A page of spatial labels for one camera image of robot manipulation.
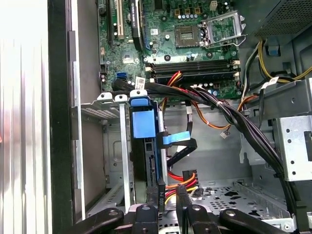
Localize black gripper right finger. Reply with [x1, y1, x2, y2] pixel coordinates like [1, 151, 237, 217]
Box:
[175, 185, 294, 234]

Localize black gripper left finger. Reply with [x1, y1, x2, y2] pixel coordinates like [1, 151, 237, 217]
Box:
[73, 187, 159, 234]

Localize red yellow black power wire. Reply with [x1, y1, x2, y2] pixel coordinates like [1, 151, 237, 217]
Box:
[157, 170, 204, 213]

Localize black wire with blue tab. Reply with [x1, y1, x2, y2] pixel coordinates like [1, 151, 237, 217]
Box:
[157, 131, 198, 169]

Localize hard disk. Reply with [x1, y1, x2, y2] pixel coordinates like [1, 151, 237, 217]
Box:
[129, 96, 169, 205]

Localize metal disk bay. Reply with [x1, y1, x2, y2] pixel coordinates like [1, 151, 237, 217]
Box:
[80, 90, 171, 215]

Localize black RAM slot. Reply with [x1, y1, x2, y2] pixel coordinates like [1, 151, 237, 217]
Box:
[145, 60, 241, 67]
[146, 70, 241, 77]
[145, 65, 241, 72]
[149, 74, 241, 83]

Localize black expansion slot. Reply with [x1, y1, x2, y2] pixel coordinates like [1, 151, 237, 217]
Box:
[106, 0, 115, 48]

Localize white expansion slot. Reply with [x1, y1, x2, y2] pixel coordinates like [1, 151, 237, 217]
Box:
[116, 0, 125, 41]

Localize metal drive cage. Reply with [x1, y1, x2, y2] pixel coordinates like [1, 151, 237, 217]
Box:
[273, 114, 312, 182]

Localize black PC case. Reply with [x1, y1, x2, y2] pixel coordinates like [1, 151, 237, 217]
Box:
[47, 0, 312, 234]

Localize green motherboard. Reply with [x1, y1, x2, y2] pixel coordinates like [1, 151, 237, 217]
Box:
[97, 0, 244, 100]

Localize CPU socket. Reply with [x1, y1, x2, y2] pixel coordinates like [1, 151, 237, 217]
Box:
[175, 24, 203, 49]

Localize black graphics card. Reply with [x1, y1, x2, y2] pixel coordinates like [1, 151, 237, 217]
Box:
[128, 0, 145, 51]

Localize metal socket cover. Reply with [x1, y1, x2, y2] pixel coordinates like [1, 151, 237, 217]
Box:
[204, 10, 246, 49]

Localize grey power supply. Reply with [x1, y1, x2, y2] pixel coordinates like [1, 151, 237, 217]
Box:
[253, 0, 312, 38]

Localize thin orange wire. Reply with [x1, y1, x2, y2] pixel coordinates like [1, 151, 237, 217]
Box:
[192, 99, 232, 140]

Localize black wire bundle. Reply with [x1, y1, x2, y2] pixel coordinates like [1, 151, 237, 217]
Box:
[112, 79, 297, 220]

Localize yellow black wires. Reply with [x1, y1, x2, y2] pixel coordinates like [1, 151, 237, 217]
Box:
[257, 40, 312, 85]

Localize wire locking lever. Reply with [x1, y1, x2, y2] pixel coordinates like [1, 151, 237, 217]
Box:
[228, 34, 248, 48]

